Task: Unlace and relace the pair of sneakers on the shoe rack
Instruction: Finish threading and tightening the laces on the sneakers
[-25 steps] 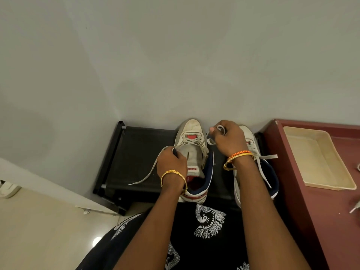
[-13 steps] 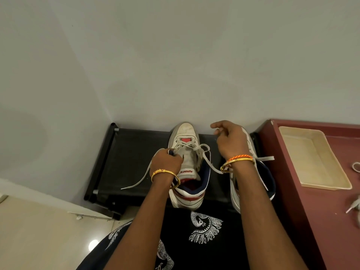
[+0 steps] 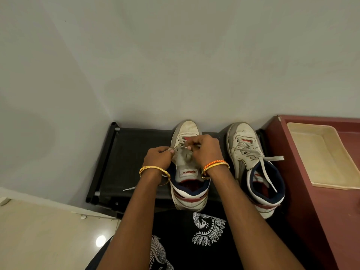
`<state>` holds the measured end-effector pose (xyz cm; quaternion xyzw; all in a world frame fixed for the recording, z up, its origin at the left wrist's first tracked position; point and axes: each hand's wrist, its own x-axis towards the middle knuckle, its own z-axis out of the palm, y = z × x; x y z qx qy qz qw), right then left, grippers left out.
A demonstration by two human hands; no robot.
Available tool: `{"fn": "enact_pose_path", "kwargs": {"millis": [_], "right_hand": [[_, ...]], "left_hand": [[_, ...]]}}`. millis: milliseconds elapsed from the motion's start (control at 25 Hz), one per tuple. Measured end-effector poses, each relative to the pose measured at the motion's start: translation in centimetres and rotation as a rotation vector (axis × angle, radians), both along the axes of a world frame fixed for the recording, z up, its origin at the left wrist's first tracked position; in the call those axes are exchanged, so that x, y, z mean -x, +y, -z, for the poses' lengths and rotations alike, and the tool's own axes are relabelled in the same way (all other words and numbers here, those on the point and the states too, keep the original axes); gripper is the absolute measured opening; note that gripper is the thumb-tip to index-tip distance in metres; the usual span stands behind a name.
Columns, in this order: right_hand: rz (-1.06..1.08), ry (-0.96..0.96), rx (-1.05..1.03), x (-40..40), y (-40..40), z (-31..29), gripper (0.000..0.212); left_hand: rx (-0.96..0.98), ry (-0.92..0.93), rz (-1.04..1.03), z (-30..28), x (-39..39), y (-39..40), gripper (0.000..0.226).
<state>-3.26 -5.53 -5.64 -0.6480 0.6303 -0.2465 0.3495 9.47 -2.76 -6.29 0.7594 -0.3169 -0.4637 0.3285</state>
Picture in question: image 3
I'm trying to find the person's right hand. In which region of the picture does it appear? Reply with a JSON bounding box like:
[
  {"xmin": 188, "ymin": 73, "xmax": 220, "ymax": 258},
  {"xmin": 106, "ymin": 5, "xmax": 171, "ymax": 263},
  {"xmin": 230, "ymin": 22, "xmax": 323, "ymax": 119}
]
[{"xmin": 186, "ymin": 134, "xmax": 226, "ymax": 168}]

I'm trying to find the person's left hand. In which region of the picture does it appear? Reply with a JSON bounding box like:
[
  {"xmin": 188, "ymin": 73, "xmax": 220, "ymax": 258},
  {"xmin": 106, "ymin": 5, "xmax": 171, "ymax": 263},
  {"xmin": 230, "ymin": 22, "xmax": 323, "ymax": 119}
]
[{"xmin": 142, "ymin": 146, "xmax": 175, "ymax": 173}]

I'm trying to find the person's left forearm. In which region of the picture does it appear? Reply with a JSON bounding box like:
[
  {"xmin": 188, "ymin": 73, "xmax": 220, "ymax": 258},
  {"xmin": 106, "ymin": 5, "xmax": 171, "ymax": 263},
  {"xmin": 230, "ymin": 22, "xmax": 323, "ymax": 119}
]
[{"xmin": 96, "ymin": 168, "xmax": 171, "ymax": 270}]

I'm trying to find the person's right forearm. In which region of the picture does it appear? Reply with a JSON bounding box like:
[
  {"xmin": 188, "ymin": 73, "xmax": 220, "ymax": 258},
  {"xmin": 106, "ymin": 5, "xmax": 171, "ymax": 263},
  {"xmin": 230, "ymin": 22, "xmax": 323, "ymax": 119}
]
[{"xmin": 208, "ymin": 166, "xmax": 305, "ymax": 270}]

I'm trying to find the thin gold bangle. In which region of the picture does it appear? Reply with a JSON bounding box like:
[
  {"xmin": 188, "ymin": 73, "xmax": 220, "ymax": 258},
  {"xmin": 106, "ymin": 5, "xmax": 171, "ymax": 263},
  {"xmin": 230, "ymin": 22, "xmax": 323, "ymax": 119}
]
[{"xmin": 139, "ymin": 165, "xmax": 171, "ymax": 186}]

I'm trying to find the black shoe rack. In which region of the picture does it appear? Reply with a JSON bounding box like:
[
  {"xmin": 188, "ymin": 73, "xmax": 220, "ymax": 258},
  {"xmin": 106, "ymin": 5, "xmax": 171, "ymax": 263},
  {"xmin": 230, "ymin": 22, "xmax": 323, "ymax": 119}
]
[{"xmin": 85, "ymin": 122, "xmax": 268, "ymax": 220}]

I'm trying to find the white high-top sneaker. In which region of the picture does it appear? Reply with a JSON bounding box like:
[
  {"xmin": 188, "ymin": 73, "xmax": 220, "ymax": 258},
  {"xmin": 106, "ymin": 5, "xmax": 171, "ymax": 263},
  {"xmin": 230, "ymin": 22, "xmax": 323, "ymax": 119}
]
[
  {"xmin": 226, "ymin": 122, "xmax": 286, "ymax": 220},
  {"xmin": 169, "ymin": 120, "xmax": 210, "ymax": 212}
]

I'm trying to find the black printed garment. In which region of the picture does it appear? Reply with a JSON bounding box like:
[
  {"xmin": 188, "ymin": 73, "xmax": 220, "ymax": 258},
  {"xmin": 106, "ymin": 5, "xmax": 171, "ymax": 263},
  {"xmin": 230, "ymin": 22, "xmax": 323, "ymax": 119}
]
[{"xmin": 84, "ymin": 205, "xmax": 311, "ymax": 270}]

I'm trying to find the cream plastic tray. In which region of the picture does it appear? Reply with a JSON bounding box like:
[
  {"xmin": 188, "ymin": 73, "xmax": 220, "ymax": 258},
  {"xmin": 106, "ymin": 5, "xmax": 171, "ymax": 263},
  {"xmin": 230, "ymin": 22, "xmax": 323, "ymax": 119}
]
[{"xmin": 286, "ymin": 122, "xmax": 360, "ymax": 191}]

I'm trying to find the maroon wooden cabinet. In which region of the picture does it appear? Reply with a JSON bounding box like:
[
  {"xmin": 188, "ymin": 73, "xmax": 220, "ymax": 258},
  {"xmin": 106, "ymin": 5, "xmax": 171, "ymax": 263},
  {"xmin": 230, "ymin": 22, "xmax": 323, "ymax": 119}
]
[{"xmin": 264, "ymin": 115, "xmax": 360, "ymax": 270}]

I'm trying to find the orange thread bracelet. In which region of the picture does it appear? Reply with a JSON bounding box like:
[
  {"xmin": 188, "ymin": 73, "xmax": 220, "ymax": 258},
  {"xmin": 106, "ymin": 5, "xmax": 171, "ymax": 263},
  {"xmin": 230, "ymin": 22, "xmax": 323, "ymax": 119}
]
[{"xmin": 202, "ymin": 160, "xmax": 227, "ymax": 172}]

